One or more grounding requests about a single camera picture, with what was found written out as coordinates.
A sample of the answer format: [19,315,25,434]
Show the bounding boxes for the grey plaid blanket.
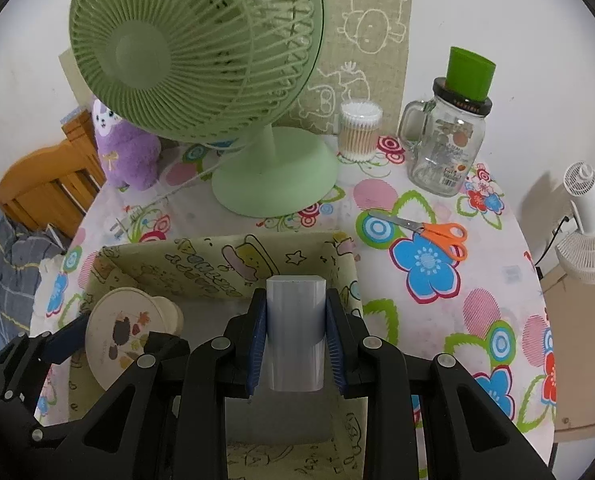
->
[0,217,68,341]

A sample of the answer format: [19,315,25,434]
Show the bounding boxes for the glass mug with black lid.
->
[398,77,494,197]

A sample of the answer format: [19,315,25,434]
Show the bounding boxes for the printed fabric storage box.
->
[68,230,371,480]

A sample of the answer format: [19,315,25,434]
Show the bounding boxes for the purple plush toy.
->
[92,99,162,192]

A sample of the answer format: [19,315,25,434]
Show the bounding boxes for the beige printed cup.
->
[85,286,184,392]

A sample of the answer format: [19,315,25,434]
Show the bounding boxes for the black fan cable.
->
[533,215,573,267]

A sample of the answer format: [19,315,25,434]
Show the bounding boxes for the cotton swab jar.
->
[338,101,383,163]

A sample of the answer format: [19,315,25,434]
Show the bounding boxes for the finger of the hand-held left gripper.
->
[0,312,91,480]
[145,331,192,370]

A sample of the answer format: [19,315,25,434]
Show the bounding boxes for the white circulator fan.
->
[555,161,595,286]

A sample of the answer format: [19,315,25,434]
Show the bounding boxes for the green desk fan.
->
[69,0,339,217]

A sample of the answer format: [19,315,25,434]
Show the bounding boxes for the floral tablecloth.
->
[30,132,558,480]

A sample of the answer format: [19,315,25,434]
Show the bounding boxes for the green plastic cup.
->
[445,46,497,102]

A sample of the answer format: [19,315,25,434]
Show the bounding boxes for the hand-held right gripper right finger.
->
[325,289,558,480]

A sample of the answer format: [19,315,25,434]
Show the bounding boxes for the beige door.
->
[540,260,595,443]

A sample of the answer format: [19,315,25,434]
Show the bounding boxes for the orange handled scissors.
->
[367,211,469,262]

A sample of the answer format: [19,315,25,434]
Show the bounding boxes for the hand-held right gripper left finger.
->
[45,289,268,480]

